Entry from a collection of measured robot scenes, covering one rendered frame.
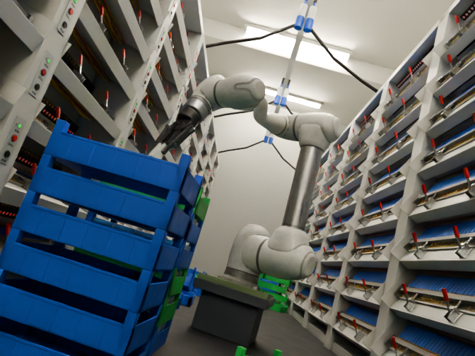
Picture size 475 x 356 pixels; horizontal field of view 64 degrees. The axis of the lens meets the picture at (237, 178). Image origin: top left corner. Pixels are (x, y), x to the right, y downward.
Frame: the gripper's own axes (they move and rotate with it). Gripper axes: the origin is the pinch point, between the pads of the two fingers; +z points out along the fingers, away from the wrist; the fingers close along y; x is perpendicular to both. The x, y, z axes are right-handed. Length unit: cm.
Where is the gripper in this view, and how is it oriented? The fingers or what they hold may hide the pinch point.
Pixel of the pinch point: (157, 152)
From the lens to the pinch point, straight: 129.8
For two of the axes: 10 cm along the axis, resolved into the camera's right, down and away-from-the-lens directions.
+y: -8.1, -1.1, 5.8
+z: -4.8, 7.0, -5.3
